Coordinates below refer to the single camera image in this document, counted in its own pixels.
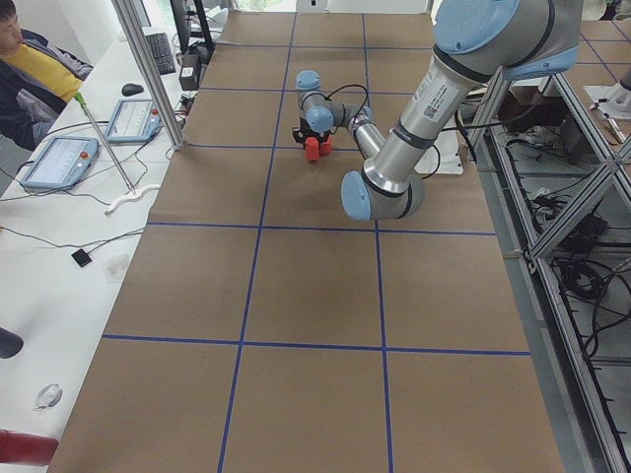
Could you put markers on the metal rod green handle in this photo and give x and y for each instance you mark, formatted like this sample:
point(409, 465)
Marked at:
point(83, 105)

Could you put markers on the small black square pad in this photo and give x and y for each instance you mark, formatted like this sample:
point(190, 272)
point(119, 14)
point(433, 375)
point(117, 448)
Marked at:
point(81, 257)

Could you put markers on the seated person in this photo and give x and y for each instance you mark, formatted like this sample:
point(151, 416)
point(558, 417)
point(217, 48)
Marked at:
point(38, 79)

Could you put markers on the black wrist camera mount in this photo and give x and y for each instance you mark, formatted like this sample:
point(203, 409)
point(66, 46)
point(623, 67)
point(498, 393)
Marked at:
point(298, 135)

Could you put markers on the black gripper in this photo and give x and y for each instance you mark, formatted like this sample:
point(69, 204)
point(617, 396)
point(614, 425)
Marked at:
point(315, 136)

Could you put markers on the black keyboard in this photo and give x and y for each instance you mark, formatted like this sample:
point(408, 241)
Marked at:
point(160, 48)

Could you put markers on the black power adapter box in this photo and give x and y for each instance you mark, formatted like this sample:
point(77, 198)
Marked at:
point(189, 72)

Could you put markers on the aluminium frame post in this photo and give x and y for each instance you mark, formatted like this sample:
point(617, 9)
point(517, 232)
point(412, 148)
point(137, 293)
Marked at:
point(131, 26)

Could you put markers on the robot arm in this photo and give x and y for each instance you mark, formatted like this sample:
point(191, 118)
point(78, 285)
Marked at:
point(473, 40)

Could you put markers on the white curved plastic piece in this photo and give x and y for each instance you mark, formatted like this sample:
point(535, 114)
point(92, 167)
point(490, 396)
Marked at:
point(131, 196)

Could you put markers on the red block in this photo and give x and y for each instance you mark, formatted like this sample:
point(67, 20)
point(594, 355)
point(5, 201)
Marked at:
point(312, 149)
point(325, 147)

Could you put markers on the black computer mouse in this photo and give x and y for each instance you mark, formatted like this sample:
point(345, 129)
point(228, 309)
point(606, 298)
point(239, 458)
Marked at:
point(130, 89)

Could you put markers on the clear plastic piece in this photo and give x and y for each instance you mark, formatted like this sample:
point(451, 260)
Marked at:
point(116, 267)

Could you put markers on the near teach pendant tablet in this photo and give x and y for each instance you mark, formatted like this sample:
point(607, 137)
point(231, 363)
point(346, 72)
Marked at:
point(61, 163)

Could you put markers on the far teach pendant tablet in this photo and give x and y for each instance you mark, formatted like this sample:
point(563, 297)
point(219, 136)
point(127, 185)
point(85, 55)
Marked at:
point(133, 121)

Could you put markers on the white pedestal column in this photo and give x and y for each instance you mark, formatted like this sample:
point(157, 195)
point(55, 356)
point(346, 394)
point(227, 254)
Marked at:
point(443, 157)

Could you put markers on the teach pendant tablet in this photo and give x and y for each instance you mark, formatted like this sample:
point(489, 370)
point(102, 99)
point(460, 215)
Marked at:
point(133, 121)
point(61, 163)

